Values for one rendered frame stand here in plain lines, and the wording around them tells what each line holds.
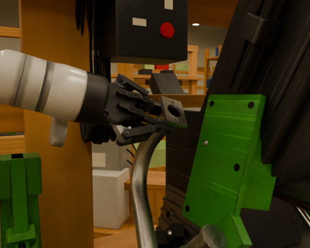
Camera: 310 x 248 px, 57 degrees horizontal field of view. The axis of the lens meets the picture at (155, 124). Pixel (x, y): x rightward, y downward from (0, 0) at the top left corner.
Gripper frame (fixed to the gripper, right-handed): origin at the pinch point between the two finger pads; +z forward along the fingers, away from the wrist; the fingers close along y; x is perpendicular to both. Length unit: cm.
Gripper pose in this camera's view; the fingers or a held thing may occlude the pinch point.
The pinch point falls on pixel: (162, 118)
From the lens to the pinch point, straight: 47.3
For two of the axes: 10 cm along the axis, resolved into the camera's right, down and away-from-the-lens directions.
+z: 8.6, 2.2, 4.6
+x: -4.9, 6.1, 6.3
